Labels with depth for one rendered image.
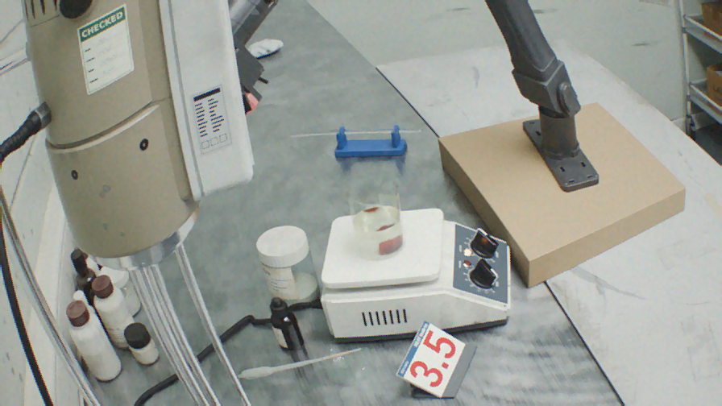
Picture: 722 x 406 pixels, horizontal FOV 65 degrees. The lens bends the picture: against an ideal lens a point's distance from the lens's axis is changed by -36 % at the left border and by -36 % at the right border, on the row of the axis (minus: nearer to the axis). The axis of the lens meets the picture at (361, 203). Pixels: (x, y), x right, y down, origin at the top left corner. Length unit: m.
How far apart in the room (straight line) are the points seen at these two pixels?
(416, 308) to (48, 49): 0.61
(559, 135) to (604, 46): 1.79
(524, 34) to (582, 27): 1.79
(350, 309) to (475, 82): 0.68
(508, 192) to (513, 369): 0.30
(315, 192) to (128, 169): 0.83
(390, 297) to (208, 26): 0.55
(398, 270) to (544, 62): 0.33
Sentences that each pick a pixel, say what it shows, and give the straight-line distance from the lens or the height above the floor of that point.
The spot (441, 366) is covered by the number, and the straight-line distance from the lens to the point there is 0.82.
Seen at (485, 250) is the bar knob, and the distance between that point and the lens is 0.91.
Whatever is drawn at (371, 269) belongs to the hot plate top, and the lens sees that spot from 0.85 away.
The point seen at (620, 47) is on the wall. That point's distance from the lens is 2.88.
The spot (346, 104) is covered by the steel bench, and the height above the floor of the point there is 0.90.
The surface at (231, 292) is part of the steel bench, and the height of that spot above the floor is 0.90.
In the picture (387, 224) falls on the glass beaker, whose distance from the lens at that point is 0.84.
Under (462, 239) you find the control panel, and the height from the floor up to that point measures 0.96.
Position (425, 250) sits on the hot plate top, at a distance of 0.86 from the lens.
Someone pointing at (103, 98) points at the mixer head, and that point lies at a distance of 0.35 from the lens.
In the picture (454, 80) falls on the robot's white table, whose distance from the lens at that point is 1.45.
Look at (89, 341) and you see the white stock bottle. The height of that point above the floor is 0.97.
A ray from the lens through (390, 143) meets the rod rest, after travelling 1.23.
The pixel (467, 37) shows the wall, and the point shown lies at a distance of 2.51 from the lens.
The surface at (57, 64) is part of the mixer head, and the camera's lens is 0.35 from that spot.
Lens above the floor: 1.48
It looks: 31 degrees down
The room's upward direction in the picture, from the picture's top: 11 degrees counter-clockwise
